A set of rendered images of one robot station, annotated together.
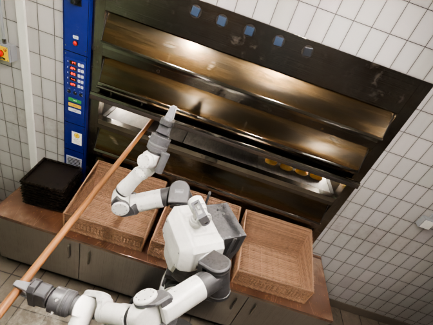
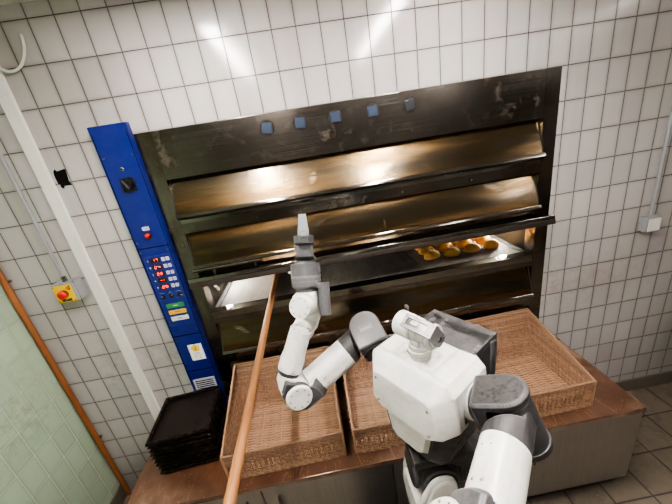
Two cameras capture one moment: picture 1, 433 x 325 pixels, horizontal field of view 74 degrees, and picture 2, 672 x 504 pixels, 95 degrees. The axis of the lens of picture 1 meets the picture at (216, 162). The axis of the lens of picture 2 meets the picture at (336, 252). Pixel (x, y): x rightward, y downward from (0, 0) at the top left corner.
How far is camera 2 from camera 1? 42 cm
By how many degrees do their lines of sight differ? 13
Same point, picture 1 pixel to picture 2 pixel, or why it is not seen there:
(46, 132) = (156, 365)
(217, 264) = (503, 391)
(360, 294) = (629, 358)
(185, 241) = (427, 386)
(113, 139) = (241, 328)
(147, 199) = (328, 363)
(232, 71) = (339, 171)
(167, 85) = (274, 228)
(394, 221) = (613, 243)
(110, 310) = not seen: outside the picture
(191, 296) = (514, 473)
